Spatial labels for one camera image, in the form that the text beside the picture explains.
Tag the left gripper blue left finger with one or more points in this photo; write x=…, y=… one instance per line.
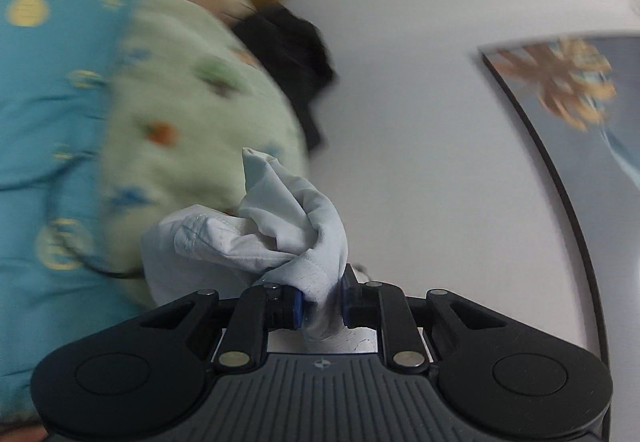
x=146, y=375

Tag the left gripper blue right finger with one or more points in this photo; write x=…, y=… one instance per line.
x=498, y=374

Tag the white t-shirt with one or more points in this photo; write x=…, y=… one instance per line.
x=284, y=232

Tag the person's hand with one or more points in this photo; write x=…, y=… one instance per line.
x=35, y=433

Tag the green fleece blanket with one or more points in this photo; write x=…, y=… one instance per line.
x=186, y=98

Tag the black clothing pile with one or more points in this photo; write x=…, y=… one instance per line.
x=294, y=54

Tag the teal printed bed sheet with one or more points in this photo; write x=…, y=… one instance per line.
x=56, y=59

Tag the framed wall picture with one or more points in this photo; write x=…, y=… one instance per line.
x=579, y=99

